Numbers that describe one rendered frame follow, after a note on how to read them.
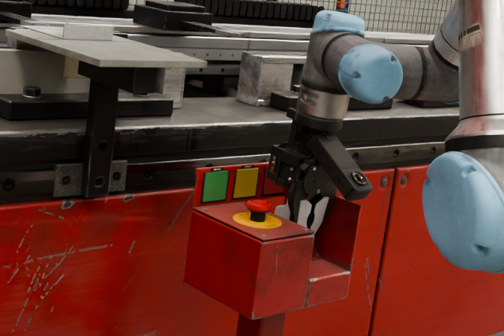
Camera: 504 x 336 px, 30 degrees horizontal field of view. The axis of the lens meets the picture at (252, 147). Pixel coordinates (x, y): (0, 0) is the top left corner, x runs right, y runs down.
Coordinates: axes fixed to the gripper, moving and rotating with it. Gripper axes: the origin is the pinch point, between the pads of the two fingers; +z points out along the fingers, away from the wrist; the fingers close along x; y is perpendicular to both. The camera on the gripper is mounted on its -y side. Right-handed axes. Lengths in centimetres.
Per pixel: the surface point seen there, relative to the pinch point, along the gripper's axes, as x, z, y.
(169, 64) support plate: 22.7, -25.3, 10.9
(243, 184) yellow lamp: 5.7, -6.8, 9.4
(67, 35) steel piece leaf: 28.6, -24.8, 28.1
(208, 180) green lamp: 13.0, -7.9, 9.5
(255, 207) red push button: 11.5, -7.1, 0.3
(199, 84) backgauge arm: -33, -5, 69
